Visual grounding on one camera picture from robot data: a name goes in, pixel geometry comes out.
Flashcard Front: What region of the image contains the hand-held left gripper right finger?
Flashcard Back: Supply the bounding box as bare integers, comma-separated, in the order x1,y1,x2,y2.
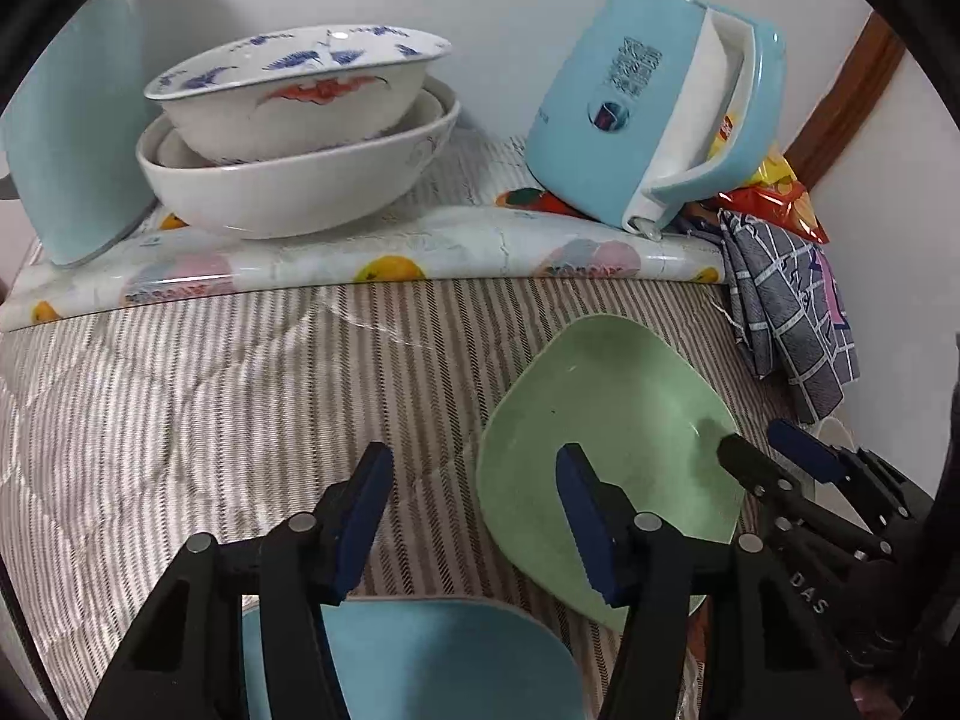
555,442,837,720

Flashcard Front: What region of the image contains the fruit print table mat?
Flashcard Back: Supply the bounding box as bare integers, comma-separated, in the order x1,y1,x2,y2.
0,135,725,331

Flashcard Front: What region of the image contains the light blue electric kettle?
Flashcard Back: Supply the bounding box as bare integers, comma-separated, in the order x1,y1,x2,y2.
523,0,787,233

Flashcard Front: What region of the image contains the yellow chips bag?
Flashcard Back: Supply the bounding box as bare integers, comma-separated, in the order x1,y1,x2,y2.
709,111,800,196

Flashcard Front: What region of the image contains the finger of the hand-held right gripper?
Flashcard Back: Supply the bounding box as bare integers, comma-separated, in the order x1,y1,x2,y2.
767,420,938,522
718,433,893,560

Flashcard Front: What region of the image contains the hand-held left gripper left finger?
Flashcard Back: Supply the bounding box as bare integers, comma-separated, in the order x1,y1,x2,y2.
86,441,395,720

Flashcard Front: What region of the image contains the blue plate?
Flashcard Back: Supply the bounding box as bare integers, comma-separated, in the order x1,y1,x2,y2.
240,598,586,720

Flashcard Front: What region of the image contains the red chips bag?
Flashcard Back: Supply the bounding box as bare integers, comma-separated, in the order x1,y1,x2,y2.
716,187,830,245

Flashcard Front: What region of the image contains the small white bowl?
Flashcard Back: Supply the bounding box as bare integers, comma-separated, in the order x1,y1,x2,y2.
154,79,460,167

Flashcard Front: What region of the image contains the green plate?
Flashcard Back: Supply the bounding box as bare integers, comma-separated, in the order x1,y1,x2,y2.
476,315,751,635

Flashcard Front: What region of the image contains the large white bowl grey pattern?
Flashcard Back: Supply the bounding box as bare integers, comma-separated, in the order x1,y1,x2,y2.
135,101,462,241

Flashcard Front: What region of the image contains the wooden door frame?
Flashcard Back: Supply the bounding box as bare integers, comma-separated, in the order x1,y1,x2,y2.
780,11,908,192

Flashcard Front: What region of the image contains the light blue thermos jug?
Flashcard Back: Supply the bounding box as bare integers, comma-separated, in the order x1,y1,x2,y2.
0,0,158,267

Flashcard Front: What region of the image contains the grey checked cloth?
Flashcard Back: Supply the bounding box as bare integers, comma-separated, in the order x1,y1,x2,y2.
679,199,863,425

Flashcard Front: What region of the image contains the blue floral patterned bowl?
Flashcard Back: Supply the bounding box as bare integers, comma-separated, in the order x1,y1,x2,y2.
144,24,453,164

